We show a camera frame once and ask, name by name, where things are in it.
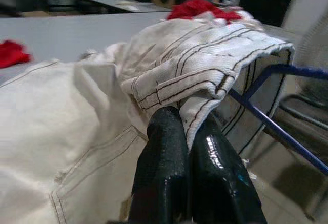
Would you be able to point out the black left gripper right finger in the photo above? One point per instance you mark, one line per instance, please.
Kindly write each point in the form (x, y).
(220, 183)

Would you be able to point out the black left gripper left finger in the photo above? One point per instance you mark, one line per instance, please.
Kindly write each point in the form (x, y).
(161, 170)

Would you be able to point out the purple clothes hanger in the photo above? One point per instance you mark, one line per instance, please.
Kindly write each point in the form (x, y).
(276, 131)

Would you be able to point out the cream stitched trousers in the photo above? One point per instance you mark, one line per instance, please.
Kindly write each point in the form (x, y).
(77, 106)

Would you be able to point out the red cloth garment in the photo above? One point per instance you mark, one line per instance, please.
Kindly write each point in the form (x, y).
(11, 53)
(194, 10)

